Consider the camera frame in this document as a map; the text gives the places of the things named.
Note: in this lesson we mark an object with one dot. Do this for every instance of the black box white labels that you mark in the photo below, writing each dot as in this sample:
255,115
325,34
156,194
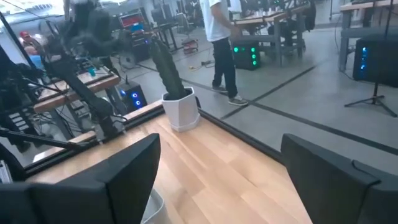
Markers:
18,121

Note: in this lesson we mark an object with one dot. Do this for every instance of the white hexagonal plant pot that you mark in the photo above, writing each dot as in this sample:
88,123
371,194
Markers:
182,112

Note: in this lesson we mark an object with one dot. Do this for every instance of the computer tower blue lights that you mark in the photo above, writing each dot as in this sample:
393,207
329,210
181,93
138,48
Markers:
379,62
132,99

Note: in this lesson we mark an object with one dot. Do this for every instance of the dark green cactus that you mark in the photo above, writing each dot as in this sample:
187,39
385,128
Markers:
169,71

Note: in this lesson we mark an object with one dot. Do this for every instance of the black aluminium table frame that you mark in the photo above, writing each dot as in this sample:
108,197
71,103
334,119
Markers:
242,137

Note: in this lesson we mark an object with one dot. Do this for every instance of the wooden workbench grey legs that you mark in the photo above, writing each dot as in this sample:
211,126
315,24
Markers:
354,31
273,18

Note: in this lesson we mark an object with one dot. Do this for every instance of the computer tower green lights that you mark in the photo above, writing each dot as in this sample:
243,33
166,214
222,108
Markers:
245,57

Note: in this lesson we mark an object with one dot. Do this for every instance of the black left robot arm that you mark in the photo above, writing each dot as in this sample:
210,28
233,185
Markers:
77,84

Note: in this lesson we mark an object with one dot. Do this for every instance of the teal cup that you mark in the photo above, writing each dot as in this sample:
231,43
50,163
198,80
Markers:
92,71

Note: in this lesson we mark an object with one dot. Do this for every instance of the grey plastic basket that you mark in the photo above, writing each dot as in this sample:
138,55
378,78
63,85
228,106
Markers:
154,211

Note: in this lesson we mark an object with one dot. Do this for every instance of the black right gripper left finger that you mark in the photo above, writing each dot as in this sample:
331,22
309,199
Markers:
93,193

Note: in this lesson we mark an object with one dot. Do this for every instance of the person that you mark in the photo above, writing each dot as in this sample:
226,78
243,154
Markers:
28,39
35,59
222,62

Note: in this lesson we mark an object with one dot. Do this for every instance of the wooden table black frame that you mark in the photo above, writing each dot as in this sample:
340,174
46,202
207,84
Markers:
93,85

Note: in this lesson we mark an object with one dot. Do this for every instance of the black tripod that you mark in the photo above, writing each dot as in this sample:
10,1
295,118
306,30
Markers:
375,93

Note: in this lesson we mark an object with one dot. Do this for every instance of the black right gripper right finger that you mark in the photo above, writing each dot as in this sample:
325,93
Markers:
335,193

